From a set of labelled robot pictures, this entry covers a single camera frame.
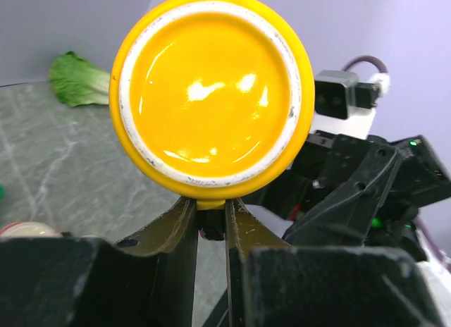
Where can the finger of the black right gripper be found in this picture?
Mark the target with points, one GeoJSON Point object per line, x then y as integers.
{"type": "Point", "coordinates": [299, 188]}

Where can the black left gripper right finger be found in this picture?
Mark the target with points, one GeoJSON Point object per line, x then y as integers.
{"type": "Point", "coordinates": [272, 283]}

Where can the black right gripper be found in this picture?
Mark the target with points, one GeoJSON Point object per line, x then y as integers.
{"type": "Point", "coordinates": [376, 189]}

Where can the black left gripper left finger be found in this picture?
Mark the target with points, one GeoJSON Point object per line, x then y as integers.
{"type": "Point", "coordinates": [146, 279]}

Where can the yellow mug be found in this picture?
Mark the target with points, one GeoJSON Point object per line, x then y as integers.
{"type": "Point", "coordinates": [212, 99]}

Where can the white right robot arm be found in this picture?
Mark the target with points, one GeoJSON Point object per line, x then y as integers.
{"type": "Point", "coordinates": [432, 262]}

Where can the beige pink mug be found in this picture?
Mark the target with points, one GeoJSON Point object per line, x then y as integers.
{"type": "Point", "coordinates": [31, 229]}

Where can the green toy cabbage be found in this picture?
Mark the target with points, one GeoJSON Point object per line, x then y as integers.
{"type": "Point", "coordinates": [77, 82]}

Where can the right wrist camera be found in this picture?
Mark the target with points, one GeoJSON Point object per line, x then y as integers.
{"type": "Point", "coordinates": [339, 94]}

